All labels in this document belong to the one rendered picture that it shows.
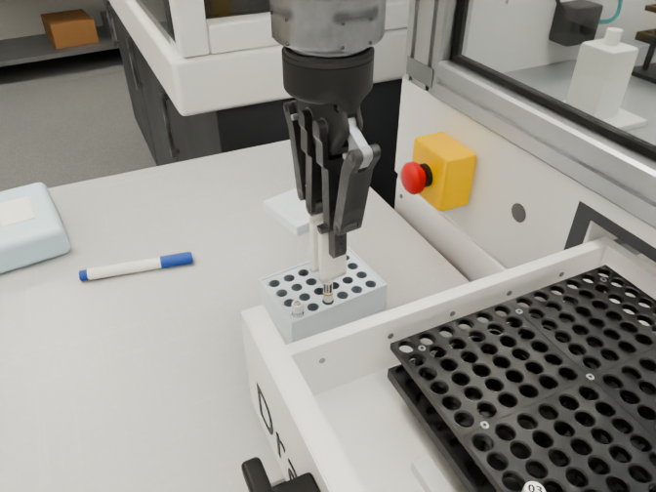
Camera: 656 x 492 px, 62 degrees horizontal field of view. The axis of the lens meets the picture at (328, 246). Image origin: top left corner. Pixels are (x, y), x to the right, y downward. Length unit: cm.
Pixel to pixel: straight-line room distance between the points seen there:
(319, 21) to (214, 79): 63
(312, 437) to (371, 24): 29
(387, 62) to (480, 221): 56
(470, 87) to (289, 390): 43
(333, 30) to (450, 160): 28
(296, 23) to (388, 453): 32
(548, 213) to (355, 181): 23
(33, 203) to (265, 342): 54
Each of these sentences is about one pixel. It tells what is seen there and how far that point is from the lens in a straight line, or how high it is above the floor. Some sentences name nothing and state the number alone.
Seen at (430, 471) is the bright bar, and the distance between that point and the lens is 42.
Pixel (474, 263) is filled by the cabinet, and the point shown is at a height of 77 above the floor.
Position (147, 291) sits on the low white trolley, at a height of 76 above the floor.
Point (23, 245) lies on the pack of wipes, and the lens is 78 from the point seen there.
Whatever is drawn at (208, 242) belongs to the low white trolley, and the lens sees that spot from 77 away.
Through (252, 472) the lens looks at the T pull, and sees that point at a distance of 34.
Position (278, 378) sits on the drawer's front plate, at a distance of 36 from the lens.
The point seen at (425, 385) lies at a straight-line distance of 40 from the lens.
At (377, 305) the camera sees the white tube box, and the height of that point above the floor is 77.
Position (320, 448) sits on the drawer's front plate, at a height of 93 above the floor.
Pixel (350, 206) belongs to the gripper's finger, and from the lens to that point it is 48.
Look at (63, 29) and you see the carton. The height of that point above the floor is 26.
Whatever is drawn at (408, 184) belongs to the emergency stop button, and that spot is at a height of 87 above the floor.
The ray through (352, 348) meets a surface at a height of 88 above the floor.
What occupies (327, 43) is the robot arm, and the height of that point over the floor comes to 109.
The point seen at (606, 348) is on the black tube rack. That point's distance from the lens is 46.
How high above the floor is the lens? 120
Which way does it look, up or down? 37 degrees down
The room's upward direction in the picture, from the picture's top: straight up
